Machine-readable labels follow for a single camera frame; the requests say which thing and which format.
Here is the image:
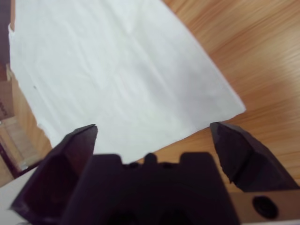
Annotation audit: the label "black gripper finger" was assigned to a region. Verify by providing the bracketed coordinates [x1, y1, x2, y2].
[9, 123, 98, 225]
[209, 121, 280, 192]

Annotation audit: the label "white t-shirt with black logo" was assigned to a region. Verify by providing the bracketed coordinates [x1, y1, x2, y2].
[8, 0, 247, 165]

